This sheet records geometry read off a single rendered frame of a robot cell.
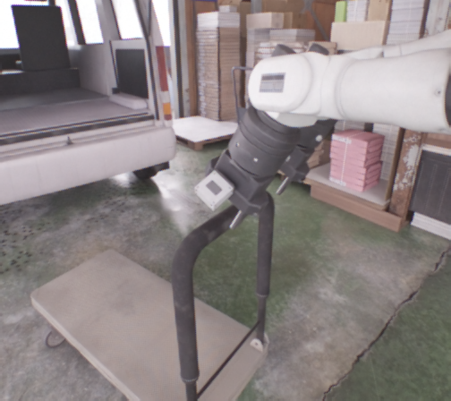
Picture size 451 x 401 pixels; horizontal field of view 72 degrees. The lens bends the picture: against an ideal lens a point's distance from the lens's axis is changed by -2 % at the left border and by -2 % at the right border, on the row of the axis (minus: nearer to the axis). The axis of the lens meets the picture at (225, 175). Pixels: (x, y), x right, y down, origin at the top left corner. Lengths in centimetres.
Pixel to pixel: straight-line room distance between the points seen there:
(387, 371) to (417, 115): 123
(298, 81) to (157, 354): 97
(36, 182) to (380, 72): 191
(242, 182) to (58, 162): 164
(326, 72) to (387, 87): 7
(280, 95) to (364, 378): 118
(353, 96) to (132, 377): 98
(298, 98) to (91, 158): 182
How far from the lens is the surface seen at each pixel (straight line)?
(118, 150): 214
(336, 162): 253
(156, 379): 110
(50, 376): 147
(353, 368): 142
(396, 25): 267
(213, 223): 63
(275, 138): 43
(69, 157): 206
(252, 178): 48
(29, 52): 396
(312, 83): 36
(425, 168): 226
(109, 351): 119
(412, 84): 31
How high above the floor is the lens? 109
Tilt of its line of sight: 23 degrees down
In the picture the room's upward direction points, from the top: straight up
